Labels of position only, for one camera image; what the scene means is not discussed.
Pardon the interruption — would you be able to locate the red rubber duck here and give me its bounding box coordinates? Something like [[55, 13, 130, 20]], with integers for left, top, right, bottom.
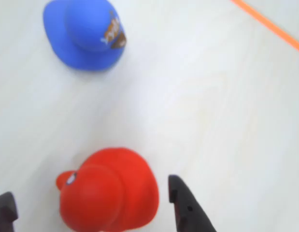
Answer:
[[55, 147, 160, 232]]

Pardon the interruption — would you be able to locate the orange tape strip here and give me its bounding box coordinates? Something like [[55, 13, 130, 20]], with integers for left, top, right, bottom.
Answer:
[[230, 0, 299, 55]]

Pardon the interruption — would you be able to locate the blue rubber duck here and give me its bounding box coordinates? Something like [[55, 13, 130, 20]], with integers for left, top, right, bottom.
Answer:
[[42, 0, 128, 72]]

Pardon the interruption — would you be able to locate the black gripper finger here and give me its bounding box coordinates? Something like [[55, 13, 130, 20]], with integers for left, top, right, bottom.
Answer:
[[168, 174, 217, 232], [0, 191, 19, 232]]

